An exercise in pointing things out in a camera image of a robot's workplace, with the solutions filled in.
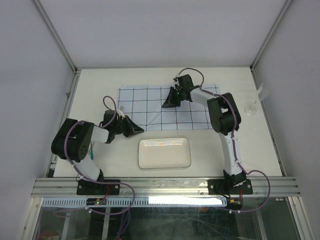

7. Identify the white slotted cable duct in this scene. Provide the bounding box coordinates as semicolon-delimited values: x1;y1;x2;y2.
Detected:
42;196;227;208

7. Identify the left aluminium frame post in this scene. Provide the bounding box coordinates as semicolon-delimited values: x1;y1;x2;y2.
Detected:
32;0;78;73

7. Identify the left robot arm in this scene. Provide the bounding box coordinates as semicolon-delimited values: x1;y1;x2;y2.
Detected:
51;110;144;195

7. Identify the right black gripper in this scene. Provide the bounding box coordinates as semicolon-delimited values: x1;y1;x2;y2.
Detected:
162;86;185;108

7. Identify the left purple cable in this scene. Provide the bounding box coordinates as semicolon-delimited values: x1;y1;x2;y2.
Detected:
52;95;137;240

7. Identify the purple cable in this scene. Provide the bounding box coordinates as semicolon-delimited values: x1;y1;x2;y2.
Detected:
52;95;137;240
176;67;272;214

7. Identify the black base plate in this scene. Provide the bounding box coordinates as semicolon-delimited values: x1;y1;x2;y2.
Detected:
207;179;253;195
76;179;121;196

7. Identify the aluminium frame post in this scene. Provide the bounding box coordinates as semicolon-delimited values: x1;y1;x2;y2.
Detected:
249;0;294;72
32;0;78;73

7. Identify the white rectangular plate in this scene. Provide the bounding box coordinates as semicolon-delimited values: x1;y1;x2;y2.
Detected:
138;137;192;170

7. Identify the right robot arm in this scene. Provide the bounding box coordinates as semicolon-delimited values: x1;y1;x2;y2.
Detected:
162;74;247;194

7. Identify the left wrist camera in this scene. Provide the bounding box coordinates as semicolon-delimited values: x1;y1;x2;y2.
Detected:
117;105;126;118

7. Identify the blue checkered cloth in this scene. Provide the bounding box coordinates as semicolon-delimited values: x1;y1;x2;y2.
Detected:
117;84;212;132

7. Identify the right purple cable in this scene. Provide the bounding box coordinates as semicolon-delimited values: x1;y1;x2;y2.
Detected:
176;67;272;214

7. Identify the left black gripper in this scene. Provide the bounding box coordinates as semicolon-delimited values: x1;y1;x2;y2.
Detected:
113;115;144;138

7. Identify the right aluminium frame post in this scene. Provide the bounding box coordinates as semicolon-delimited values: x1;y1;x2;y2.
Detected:
249;0;294;72

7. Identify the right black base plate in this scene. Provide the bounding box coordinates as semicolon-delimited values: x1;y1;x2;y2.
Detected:
207;179;253;195

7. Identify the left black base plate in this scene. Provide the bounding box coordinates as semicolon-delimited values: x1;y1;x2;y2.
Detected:
76;179;121;196

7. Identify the spoon with blue handle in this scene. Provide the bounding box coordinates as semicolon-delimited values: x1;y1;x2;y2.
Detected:
89;141;94;161

